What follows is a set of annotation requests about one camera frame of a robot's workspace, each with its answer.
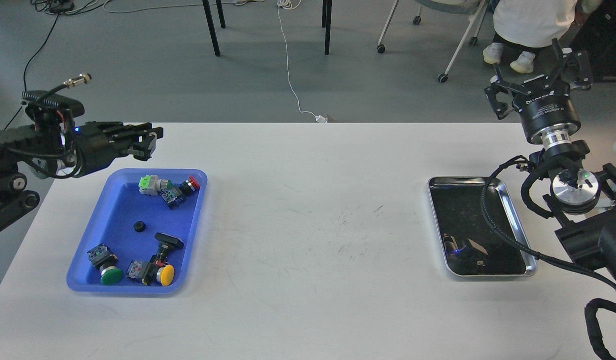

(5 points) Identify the silver metal tray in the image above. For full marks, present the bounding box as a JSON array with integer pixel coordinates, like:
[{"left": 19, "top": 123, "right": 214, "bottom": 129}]
[{"left": 427, "top": 177, "right": 538, "bottom": 280}]

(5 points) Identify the black table leg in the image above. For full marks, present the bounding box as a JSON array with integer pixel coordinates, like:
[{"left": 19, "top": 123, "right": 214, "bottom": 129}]
[
  {"left": 321, "top": 0, "right": 333, "bottom": 56},
  {"left": 202, "top": 0, "right": 226, "bottom": 57}
]

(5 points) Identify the green mushroom push button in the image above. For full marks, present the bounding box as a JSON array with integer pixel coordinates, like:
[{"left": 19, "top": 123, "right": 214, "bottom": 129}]
[{"left": 87, "top": 243, "right": 123, "bottom": 286}]

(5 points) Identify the green white push button switch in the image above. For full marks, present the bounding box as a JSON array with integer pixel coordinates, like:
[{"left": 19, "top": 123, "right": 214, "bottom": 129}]
[{"left": 138, "top": 175, "right": 172, "bottom": 196}]

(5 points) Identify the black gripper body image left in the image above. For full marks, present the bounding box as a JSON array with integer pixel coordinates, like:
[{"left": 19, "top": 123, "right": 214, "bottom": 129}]
[{"left": 74, "top": 121, "right": 130, "bottom": 177}]

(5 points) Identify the black square push button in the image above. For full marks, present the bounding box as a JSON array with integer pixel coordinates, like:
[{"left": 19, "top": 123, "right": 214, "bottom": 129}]
[{"left": 150, "top": 232, "right": 184, "bottom": 265}]

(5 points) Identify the person in white top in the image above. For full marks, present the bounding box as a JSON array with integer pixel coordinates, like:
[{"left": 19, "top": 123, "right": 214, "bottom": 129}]
[{"left": 482, "top": 0, "right": 602, "bottom": 75}]

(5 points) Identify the red push button switch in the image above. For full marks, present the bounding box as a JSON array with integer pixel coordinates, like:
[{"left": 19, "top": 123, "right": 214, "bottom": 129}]
[{"left": 160, "top": 175, "right": 200, "bottom": 210}]

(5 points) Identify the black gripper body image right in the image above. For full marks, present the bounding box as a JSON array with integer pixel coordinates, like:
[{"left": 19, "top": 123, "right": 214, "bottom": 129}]
[{"left": 512, "top": 85, "right": 581, "bottom": 145}]

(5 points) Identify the blue plastic tray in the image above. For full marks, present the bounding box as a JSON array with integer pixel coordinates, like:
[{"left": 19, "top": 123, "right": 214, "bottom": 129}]
[{"left": 66, "top": 168, "right": 208, "bottom": 295}]

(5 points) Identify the black table leg right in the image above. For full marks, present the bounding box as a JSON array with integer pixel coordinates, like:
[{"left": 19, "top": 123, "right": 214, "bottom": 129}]
[{"left": 321, "top": 0, "right": 333, "bottom": 56}]

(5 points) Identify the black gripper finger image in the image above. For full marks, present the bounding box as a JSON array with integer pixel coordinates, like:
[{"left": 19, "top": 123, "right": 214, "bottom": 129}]
[
  {"left": 120, "top": 134, "right": 157, "bottom": 161},
  {"left": 484, "top": 75, "right": 530, "bottom": 120},
  {"left": 545, "top": 38, "right": 593, "bottom": 91},
  {"left": 106, "top": 121, "right": 164, "bottom": 141}
]

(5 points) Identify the black table leg left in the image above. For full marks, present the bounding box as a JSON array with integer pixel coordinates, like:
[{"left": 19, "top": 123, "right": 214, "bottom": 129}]
[{"left": 202, "top": 0, "right": 226, "bottom": 57}]

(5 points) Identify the small black gear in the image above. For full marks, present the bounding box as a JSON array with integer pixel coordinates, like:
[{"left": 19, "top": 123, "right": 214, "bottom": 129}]
[{"left": 133, "top": 221, "right": 146, "bottom": 233}]

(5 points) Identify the white power cable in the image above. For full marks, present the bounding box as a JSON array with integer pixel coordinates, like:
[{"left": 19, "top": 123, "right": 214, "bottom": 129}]
[{"left": 276, "top": 0, "right": 327, "bottom": 124}]

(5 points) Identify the yellow push button switch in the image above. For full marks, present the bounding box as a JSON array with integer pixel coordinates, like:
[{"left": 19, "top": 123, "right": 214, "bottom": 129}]
[{"left": 126, "top": 259, "right": 175, "bottom": 287}]

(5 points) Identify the white office chair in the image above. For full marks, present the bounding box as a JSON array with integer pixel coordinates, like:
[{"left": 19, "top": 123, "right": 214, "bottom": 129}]
[{"left": 377, "top": 0, "right": 491, "bottom": 84}]

